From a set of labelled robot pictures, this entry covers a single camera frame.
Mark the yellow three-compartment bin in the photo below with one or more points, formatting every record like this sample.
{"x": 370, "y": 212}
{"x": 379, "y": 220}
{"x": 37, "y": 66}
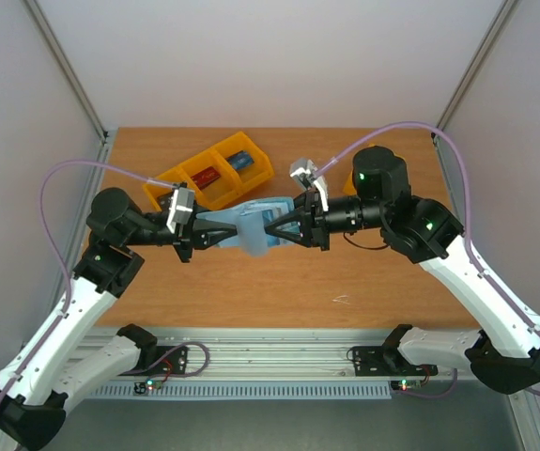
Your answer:
{"x": 223, "y": 173}

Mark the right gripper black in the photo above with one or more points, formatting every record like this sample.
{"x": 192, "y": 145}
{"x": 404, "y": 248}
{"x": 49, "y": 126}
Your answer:
{"x": 316, "y": 222}

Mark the red credit card in bin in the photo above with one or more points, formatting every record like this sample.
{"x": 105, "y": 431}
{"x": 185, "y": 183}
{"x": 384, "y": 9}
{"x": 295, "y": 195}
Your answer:
{"x": 205, "y": 177}

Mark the grey slotted cable duct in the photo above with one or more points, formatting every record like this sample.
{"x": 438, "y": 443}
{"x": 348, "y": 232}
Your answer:
{"x": 245, "y": 390}

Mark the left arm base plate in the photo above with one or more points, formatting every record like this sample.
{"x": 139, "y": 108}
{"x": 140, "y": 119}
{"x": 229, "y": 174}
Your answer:
{"x": 171, "y": 359}

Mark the aluminium corner post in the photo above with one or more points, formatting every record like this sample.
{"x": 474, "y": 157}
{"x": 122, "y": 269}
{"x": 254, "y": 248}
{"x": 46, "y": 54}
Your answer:
{"x": 487, "y": 43}
{"x": 41, "y": 22}

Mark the right aluminium corner post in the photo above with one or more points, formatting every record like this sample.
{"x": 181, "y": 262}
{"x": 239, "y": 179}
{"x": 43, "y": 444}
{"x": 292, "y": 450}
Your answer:
{"x": 487, "y": 43}

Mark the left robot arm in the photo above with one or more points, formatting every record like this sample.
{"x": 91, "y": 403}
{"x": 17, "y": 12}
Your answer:
{"x": 37, "y": 389}

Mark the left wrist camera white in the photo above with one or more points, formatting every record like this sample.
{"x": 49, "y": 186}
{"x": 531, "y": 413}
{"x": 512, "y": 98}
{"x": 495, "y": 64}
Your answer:
{"x": 180, "y": 208}

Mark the teal leather card holder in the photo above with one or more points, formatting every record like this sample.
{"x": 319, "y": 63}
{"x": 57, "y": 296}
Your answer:
{"x": 253, "y": 216}

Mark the blue credit card in bin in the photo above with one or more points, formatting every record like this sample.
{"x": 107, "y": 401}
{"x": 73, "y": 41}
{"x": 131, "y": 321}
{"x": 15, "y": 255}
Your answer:
{"x": 240, "y": 160}

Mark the aluminium rail frame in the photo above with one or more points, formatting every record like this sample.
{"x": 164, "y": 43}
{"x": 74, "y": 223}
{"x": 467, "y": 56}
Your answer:
{"x": 274, "y": 354}

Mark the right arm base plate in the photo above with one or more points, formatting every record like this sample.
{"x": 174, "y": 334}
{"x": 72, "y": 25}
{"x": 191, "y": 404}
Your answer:
{"x": 373, "y": 361}

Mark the small yellow bin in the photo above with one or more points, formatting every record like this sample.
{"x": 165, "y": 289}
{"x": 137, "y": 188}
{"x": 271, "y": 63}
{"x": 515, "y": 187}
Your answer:
{"x": 348, "y": 187}

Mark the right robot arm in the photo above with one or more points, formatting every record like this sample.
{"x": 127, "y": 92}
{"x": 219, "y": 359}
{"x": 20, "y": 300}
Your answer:
{"x": 503, "y": 354}

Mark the left aluminium corner post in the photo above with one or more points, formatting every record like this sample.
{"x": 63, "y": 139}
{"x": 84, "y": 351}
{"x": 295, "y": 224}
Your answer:
{"x": 41, "y": 22}

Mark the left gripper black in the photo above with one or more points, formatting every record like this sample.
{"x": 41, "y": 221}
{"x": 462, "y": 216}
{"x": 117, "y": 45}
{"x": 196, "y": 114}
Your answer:
{"x": 197, "y": 231}

